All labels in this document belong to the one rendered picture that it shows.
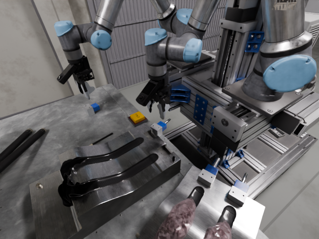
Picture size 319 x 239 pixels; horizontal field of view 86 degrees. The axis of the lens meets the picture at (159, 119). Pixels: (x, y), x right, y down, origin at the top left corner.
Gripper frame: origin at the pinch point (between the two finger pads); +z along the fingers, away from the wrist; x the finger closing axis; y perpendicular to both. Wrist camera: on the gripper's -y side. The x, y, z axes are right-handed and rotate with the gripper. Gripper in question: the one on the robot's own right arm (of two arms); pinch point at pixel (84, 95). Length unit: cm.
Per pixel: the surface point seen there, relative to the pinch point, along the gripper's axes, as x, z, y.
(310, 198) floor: -124, 92, 104
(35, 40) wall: 155, 4, 15
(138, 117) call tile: -27.7, 8.9, 15.0
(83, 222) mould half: -58, 4, -29
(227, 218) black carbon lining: -86, 8, 3
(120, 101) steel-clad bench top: -3.0, 12.6, 19.4
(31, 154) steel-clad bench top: -8.4, 13.0, -34.4
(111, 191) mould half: -57, 2, -18
